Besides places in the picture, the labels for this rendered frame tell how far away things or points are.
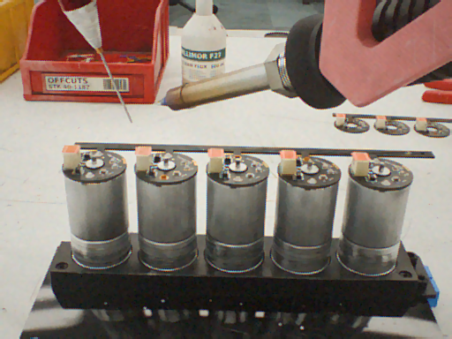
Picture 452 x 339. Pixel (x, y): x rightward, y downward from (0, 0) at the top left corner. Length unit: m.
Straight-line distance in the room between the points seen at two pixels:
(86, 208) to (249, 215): 0.06
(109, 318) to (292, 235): 0.08
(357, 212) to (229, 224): 0.05
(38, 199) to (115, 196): 0.11
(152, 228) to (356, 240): 0.08
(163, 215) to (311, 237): 0.06
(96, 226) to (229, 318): 0.06
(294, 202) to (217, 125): 0.20
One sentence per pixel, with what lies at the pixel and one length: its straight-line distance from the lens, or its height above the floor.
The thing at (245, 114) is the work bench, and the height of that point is 0.75.
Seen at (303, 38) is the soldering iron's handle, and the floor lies 0.88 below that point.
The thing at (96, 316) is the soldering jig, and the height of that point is 0.76.
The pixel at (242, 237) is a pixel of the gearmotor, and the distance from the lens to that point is 0.24.
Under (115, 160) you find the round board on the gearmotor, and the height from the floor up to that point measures 0.81.
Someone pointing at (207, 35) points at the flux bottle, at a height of 0.80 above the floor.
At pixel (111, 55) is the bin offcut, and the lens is 0.57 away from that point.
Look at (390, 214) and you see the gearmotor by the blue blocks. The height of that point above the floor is 0.80.
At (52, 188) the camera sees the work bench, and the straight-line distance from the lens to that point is 0.36.
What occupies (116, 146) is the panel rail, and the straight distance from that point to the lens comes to 0.26.
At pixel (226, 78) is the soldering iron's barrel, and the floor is 0.86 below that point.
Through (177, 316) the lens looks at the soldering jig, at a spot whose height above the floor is 0.76.
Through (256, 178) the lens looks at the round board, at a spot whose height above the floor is 0.81.
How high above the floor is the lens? 0.92
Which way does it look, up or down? 28 degrees down
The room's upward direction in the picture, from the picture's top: 2 degrees clockwise
